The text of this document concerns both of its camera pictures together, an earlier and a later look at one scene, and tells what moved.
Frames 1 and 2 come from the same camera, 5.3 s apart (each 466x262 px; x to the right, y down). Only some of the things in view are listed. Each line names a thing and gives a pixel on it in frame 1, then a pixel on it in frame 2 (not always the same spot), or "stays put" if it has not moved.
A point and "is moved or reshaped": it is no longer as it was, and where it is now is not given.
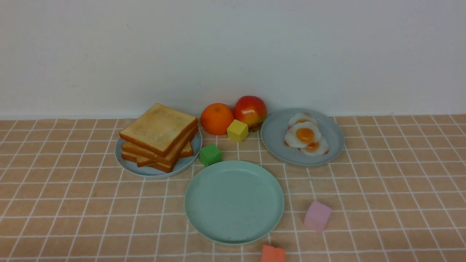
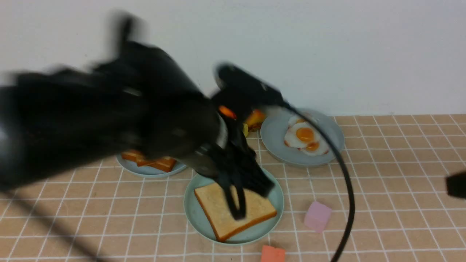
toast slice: x=143 y=161 stays put
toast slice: x=161 y=129 is moved or reshaped
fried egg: x=302 y=134 stays put
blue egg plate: x=273 y=141 stays put
